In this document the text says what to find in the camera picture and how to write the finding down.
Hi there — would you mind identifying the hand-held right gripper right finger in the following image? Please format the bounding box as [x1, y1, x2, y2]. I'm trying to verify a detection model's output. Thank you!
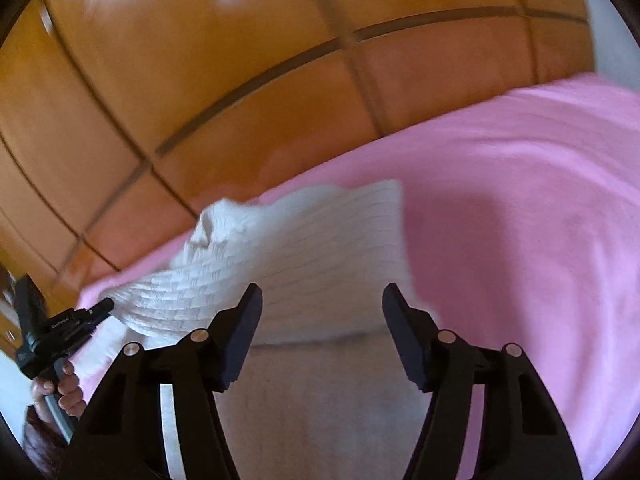
[382, 282, 583, 480]

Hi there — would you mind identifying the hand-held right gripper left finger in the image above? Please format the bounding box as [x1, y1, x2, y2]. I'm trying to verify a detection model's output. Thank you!
[57, 282, 263, 480]

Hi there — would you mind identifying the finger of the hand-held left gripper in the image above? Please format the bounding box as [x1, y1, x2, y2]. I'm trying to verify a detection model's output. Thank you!
[90, 298, 115, 324]

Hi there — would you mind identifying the white knit sweater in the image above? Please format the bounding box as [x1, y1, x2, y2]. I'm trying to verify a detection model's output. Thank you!
[102, 179, 441, 480]

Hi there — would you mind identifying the person's left forearm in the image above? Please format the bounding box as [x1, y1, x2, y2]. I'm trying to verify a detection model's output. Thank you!
[24, 404, 69, 462]

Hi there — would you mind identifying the person's left hand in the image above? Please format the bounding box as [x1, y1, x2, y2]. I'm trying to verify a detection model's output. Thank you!
[31, 359, 84, 419]

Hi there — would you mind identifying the pink bed sheet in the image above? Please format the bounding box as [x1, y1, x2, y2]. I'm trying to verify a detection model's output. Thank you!
[80, 72, 640, 480]

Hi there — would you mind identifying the wooden wardrobe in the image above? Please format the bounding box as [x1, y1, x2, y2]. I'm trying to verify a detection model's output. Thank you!
[0, 0, 601, 301]

